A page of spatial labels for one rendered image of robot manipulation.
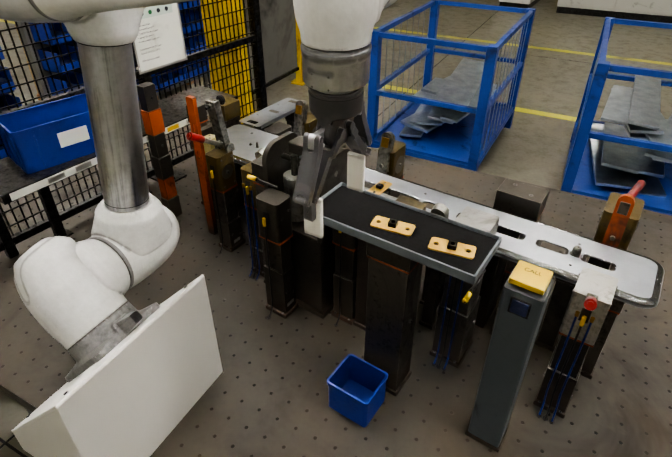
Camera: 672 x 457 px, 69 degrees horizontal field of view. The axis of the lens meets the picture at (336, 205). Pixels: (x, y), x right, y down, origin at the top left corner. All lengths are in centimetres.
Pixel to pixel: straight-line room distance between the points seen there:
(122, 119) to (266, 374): 69
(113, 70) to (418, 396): 99
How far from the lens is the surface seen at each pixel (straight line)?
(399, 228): 97
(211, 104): 146
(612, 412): 140
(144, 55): 199
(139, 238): 123
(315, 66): 63
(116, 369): 102
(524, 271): 93
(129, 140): 115
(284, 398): 127
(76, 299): 116
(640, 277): 129
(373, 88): 340
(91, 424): 105
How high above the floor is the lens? 173
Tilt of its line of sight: 33 degrees down
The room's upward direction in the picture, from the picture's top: straight up
